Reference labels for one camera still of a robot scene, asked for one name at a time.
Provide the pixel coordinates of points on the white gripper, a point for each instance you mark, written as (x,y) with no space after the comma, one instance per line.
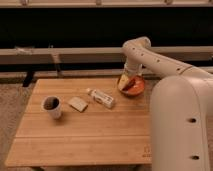
(131,70)

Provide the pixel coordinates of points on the orange ceramic bowl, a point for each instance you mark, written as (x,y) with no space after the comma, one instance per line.
(137,88)

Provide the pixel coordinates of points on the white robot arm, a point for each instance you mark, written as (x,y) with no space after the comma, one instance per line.
(180,104)

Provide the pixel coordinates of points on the white plastic bottle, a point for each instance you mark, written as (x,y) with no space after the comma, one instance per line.
(101,97)

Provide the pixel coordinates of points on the wooden table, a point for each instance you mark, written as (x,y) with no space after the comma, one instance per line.
(96,136)

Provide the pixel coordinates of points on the white paper cup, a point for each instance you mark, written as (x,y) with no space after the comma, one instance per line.
(51,105)

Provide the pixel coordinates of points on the grey metal rail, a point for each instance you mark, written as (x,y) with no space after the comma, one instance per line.
(18,56)

